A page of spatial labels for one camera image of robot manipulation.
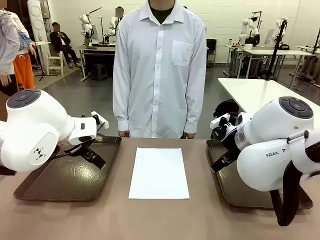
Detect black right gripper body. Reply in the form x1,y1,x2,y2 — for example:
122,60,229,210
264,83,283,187
221,126,242,155

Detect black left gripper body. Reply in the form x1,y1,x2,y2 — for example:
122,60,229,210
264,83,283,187
57,139,98,158

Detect white A4 paper sheet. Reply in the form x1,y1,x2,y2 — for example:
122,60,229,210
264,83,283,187
128,147,190,200

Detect person's left forearm white sleeve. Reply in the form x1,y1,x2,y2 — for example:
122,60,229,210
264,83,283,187
183,82,207,133

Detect person's right forearm white sleeve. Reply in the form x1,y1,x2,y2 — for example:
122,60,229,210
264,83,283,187
112,82,132,132

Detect brown plastic serving tray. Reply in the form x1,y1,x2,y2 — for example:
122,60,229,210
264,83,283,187
13,132,123,203
206,138,314,210

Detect black backpack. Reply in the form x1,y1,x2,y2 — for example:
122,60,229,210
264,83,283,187
213,99,240,118

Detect white rounded table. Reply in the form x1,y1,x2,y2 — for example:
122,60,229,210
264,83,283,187
217,77,320,118

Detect black plastic stool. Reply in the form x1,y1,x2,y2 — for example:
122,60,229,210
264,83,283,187
90,62,109,82

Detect black floor tripod stand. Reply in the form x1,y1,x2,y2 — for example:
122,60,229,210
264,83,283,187
32,41,59,82

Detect white folding chair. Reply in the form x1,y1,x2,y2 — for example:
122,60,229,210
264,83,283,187
46,51,65,76

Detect long white background table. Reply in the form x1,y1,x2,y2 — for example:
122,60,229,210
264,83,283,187
224,44,315,78

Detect black office chair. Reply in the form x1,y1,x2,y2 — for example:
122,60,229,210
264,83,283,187
206,38,218,66

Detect background workbench table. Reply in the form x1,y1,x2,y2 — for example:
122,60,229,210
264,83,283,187
79,44,117,82

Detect bystander orange trousers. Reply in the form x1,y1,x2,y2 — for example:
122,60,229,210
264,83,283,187
7,11,37,91

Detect person torso white shirt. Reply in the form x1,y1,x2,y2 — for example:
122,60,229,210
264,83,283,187
112,0,208,140

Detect white background monitor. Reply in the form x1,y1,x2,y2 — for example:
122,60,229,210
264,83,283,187
264,28,276,46

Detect seated person black clothes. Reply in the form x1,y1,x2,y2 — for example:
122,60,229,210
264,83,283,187
49,21,82,69

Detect grey background monitor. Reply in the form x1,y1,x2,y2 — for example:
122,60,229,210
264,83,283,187
89,24,99,41

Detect white column air conditioner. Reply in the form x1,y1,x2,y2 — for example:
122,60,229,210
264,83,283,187
26,0,49,43

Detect background person blurred face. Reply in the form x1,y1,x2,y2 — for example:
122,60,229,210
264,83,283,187
114,6,125,41

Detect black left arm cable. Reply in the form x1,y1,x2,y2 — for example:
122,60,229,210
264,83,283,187
48,146,85,161

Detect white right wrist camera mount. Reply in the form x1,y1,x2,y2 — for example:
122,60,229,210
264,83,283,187
209,113,238,137

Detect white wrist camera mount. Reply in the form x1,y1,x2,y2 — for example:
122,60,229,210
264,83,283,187
209,113,238,137
90,111,110,130

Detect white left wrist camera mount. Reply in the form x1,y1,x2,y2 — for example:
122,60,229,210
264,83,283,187
90,111,110,130

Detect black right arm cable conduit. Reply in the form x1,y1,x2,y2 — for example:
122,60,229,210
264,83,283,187
271,159,301,227

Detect black camera pole stand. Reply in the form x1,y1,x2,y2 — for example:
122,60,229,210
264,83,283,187
264,17,288,81

